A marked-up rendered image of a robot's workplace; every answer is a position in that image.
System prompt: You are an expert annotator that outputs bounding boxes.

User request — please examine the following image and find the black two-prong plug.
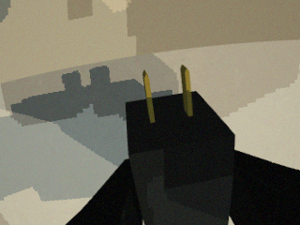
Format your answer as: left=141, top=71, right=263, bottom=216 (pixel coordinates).
left=125, top=65, right=235, bottom=225

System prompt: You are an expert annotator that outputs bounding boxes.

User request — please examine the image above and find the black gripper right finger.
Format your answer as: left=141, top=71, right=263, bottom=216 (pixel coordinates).
left=229, top=150, right=300, bottom=225

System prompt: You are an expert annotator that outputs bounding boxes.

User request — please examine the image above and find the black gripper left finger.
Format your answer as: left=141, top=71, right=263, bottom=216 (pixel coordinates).
left=65, top=158, right=143, bottom=225

